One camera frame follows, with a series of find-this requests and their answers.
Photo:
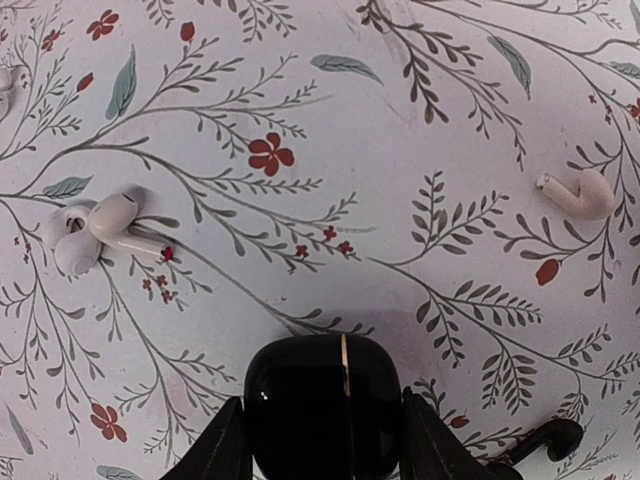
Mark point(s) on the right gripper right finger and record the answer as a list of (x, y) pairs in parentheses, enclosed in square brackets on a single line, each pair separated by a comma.
[(430, 450)]

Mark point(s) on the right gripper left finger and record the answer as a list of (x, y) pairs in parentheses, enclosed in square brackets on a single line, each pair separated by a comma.
[(222, 450)]

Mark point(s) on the black gold-trim charging case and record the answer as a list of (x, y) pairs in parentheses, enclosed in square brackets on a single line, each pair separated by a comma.
[(323, 407)]

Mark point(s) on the black earbud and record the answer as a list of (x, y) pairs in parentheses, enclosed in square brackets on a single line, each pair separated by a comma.
[(560, 437)]

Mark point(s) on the white stem earbud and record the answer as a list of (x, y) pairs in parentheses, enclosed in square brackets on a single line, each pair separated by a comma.
[(594, 198)]

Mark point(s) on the white earbud centre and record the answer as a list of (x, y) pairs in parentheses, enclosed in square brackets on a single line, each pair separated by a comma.
[(78, 233)]

